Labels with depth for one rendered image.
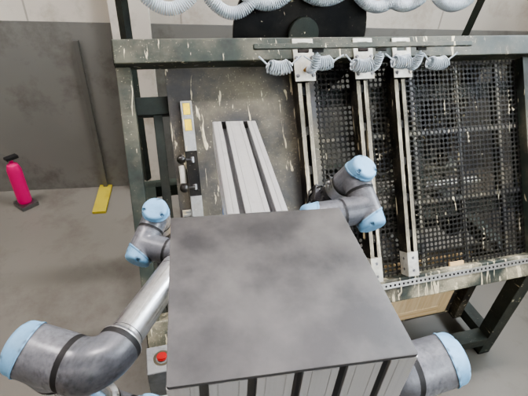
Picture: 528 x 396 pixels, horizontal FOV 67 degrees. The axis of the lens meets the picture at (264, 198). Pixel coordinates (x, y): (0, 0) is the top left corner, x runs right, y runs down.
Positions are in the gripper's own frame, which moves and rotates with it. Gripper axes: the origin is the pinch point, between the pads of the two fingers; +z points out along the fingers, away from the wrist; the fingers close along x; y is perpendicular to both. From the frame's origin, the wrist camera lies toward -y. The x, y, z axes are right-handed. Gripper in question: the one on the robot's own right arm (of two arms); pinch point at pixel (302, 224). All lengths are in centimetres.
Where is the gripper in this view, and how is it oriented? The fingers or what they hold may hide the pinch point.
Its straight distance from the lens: 132.2
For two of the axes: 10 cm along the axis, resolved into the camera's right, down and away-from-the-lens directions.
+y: 1.5, -8.4, 5.3
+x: -9.1, -3.2, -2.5
